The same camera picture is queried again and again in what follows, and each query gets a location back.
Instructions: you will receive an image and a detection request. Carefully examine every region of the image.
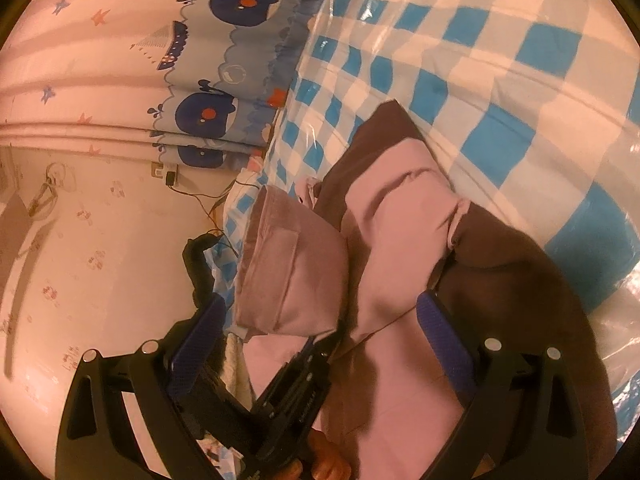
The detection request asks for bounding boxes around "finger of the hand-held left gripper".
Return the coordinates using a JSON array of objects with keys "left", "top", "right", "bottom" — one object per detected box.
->
[
  {"left": 295, "top": 337, "right": 321, "bottom": 367},
  {"left": 320, "top": 329, "right": 344, "bottom": 367}
]

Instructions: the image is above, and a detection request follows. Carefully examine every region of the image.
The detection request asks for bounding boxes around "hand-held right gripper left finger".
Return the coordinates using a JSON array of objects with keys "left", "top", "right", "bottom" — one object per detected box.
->
[{"left": 55, "top": 292, "right": 228, "bottom": 480}]

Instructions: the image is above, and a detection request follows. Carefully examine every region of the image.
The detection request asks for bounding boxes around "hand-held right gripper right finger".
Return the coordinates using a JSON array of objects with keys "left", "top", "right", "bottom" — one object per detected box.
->
[{"left": 416, "top": 291, "right": 601, "bottom": 480}]

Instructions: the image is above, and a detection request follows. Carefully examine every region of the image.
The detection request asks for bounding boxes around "pink and brown jacket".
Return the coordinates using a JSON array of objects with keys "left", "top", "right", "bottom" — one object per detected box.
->
[{"left": 235, "top": 100, "right": 618, "bottom": 480}]

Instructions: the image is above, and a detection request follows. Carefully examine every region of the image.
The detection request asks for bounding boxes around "person's left hand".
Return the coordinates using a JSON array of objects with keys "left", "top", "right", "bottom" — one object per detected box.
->
[{"left": 285, "top": 442, "right": 353, "bottom": 480}]

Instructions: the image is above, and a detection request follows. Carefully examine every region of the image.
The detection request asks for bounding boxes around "white padded jacket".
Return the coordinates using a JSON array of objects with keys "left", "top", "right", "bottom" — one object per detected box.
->
[{"left": 220, "top": 335, "right": 256, "bottom": 411}]

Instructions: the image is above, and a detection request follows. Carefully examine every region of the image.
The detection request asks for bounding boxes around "small black cloth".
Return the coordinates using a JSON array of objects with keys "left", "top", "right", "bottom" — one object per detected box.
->
[{"left": 182, "top": 234, "right": 226, "bottom": 306}]

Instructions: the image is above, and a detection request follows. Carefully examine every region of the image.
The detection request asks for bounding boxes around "blue white checkered bed cover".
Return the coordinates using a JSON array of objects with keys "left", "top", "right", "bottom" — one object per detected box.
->
[{"left": 200, "top": 0, "right": 640, "bottom": 441}]

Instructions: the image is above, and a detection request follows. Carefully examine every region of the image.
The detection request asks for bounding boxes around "whale print curtain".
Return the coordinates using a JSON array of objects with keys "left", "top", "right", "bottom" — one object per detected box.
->
[{"left": 0, "top": 0, "right": 331, "bottom": 168}]

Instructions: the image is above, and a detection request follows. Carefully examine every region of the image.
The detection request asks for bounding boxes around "black charger cable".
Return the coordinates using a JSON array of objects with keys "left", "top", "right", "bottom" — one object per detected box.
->
[{"left": 167, "top": 180, "right": 246, "bottom": 261}]

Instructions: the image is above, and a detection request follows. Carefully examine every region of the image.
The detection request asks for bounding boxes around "wall socket with charger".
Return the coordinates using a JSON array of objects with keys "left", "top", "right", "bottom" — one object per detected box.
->
[{"left": 152, "top": 162, "right": 178, "bottom": 188}]

